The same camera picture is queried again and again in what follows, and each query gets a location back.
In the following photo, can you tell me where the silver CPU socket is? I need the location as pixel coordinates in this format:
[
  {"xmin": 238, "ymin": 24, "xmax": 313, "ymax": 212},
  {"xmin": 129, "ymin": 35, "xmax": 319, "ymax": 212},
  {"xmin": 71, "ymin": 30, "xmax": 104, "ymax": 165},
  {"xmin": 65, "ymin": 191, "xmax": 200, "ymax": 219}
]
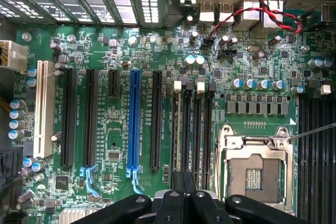
[{"xmin": 214, "ymin": 124, "xmax": 296, "ymax": 216}]

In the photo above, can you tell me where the long black expansion slot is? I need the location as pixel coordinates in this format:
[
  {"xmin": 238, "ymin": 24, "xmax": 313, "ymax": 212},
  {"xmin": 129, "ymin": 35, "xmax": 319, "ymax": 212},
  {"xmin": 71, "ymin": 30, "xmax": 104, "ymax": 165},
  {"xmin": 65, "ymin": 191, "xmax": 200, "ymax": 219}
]
[
  {"xmin": 79, "ymin": 68, "xmax": 102, "ymax": 200},
  {"xmin": 151, "ymin": 70, "xmax": 163, "ymax": 170},
  {"xmin": 60, "ymin": 68, "xmax": 78, "ymax": 167}
]

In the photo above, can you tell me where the blue expansion slot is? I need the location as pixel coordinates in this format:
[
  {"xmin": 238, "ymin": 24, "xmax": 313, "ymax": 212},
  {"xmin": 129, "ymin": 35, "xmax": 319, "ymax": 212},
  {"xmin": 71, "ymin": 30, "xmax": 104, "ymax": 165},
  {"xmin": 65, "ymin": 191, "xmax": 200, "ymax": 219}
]
[{"xmin": 125, "ymin": 69, "xmax": 145, "ymax": 195}]

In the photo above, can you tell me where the silver finned heatsink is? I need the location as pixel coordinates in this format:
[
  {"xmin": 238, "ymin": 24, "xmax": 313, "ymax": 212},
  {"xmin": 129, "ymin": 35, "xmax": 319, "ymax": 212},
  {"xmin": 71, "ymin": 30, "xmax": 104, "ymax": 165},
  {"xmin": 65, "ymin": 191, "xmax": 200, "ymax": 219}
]
[{"xmin": 59, "ymin": 208, "xmax": 99, "ymax": 224}]

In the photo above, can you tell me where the thin CPU socket locking lever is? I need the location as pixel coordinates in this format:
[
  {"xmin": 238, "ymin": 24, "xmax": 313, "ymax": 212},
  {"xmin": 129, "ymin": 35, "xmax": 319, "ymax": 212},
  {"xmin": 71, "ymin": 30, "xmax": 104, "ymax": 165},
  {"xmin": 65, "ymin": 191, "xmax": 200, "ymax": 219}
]
[{"xmin": 288, "ymin": 122, "xmax": 336, "ymax": 141}]

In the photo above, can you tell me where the short black expansion slot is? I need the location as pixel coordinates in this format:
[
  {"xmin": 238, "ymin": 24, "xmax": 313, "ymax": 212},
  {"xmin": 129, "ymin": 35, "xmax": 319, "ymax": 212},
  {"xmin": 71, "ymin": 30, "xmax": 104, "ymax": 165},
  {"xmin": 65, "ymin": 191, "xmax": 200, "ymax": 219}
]
[{"xmin": 107, "ymin": 69, "xmax": 121, "ymax": 99}]

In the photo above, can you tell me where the green motherboard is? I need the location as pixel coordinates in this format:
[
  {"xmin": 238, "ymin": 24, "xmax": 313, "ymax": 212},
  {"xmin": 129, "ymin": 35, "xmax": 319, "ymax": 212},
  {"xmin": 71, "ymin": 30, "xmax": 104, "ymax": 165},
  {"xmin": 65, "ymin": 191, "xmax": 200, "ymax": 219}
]
[{"xmin": 0, "ymin": 6, "xmax": 336, "ymax": 224}]

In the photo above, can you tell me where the white expansion slot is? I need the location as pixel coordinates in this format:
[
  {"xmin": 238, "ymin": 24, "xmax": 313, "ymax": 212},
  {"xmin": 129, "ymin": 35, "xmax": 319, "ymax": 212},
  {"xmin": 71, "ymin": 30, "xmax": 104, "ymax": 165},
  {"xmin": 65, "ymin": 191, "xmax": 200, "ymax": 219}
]
[{"xmin": 33, "ymin": 60, "xmax": 56, "ymax": 158}]

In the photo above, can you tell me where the black board connector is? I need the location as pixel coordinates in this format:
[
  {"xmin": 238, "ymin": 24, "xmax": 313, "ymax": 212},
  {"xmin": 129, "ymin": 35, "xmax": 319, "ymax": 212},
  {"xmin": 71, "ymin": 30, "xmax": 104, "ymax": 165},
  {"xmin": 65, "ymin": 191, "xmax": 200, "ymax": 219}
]
[{"xmin": 0, "ymin": 148, "xmax": 25, "ymax": 183}]

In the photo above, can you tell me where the silver port block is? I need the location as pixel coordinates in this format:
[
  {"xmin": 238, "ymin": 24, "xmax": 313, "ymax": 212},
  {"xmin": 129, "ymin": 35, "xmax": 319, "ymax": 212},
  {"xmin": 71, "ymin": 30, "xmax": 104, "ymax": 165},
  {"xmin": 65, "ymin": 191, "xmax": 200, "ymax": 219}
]
[
  {"xmin": 262, "ymin": 0, "xmax": 285, "ymax": 30},
  {"xmin": 235, "ymin": 0, "xmax": 263, "ymax": 31},
  {"xmin": 217, "ymin": 2, "xmax": 235, "ymax": 25},
  {"xmin": 198, "ymin": 2, "xmax": 215, "ymax": 26}
]

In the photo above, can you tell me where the grey metal PC case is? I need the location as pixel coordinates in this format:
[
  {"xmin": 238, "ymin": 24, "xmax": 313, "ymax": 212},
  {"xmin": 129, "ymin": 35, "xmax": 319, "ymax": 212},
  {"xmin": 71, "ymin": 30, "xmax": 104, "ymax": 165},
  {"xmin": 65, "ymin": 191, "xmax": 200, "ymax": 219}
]
[{"xmin": 0, "ymin": 0, "xmax": 336, "ymax": 41}]

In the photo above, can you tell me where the white power connector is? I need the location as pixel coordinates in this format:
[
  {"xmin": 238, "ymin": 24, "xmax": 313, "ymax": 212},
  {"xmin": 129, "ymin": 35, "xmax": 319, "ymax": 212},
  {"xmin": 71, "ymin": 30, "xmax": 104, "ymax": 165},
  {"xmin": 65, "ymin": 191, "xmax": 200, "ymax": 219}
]
[{"xmin": 0, "ymin": 39, "xmax": 29, "ymax": 72}]

